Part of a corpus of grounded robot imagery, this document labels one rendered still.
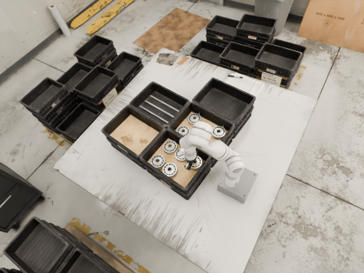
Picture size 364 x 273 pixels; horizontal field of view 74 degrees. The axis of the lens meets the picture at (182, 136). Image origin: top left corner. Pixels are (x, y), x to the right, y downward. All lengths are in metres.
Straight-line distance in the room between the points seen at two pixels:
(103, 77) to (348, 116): 2.80
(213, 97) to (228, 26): 1.66
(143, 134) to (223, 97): 0.71
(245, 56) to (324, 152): 1.37
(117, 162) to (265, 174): 1.12
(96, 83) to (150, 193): 1.57
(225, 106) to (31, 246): 1.84
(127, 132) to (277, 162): 1.15
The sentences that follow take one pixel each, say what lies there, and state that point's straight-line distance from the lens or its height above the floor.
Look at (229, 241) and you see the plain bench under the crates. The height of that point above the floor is 0.70.
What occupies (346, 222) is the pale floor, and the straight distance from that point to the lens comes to 2.73.
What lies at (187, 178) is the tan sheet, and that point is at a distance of 1.67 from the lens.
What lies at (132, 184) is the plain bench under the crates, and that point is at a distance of 1.88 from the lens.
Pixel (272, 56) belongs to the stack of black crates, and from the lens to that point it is 2.97.
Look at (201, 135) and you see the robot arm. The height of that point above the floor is 1.50.
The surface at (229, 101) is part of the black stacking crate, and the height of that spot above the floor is 0.83.
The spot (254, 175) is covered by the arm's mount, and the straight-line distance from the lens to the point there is 1.73.
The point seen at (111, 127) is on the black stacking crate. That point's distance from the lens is 1.95.
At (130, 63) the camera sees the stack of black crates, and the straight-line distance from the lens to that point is 3.18.
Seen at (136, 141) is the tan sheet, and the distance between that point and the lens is 1.88.
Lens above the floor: 2.38
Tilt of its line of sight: 58 degrees down
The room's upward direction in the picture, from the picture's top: 11 degrees counter-clockwise
